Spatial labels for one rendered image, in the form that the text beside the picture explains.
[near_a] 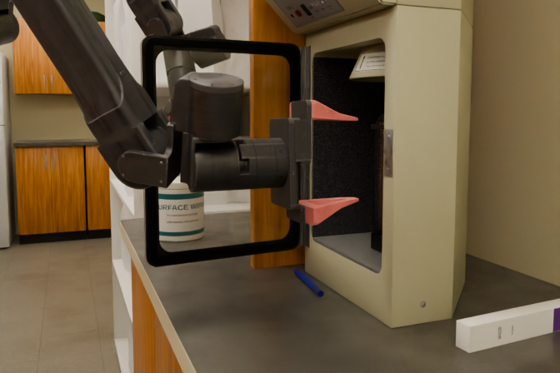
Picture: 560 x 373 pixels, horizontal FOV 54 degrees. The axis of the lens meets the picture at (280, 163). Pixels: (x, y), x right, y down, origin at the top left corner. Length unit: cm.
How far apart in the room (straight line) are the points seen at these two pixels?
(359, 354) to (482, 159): 67
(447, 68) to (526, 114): 40
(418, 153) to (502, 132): 46
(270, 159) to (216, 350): 30
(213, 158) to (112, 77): 13
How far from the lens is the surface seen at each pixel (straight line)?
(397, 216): 83
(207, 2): 204
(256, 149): 60
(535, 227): 123
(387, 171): 83
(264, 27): 113
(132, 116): 60
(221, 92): 56
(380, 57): 92
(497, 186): 129
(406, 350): 80
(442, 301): 91
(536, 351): 86
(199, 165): 58
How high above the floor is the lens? 126
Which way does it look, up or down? 5 degrees down
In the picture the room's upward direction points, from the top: straight up
